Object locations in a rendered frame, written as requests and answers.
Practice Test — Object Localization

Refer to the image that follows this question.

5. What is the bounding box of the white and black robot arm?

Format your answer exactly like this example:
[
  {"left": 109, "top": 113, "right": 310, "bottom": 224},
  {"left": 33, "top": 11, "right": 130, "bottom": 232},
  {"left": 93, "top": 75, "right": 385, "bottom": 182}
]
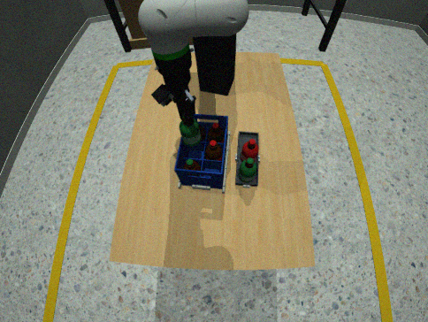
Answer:
[{"left": 138, "top": 0, "right": 249, "bottom": 106}]

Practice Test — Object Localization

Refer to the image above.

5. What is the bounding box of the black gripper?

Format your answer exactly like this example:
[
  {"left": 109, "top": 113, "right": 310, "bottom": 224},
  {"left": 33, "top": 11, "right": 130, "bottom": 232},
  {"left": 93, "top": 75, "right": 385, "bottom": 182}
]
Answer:
[{"left": 163, "top": 70, "right": 196, "bottom": 127}]

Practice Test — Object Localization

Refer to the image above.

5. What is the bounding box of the red cola bottle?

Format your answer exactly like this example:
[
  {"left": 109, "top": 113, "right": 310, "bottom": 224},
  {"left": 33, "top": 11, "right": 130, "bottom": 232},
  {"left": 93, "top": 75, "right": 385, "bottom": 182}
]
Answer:
[{"left": 241, "top": 139, "right": 259, "bottom": 161}]

